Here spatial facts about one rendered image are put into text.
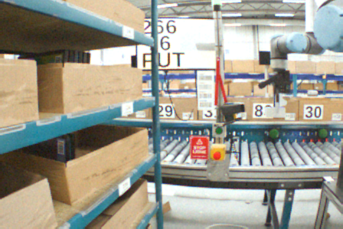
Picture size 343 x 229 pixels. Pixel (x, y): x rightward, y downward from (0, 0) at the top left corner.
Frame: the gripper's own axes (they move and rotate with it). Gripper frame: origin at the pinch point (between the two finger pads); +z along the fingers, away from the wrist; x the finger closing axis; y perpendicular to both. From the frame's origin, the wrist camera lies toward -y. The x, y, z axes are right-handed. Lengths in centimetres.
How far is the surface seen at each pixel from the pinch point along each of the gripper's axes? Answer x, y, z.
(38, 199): -95, -49, 5
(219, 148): -7.4, -27.6, 18.0
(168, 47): 3, -56, -32
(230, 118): -5.1, -22.6, 3.7
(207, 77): -0.7, -34.8, -15.6
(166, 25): 4, -57, -45
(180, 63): 5, -50, -23
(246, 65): 512, 2, -55
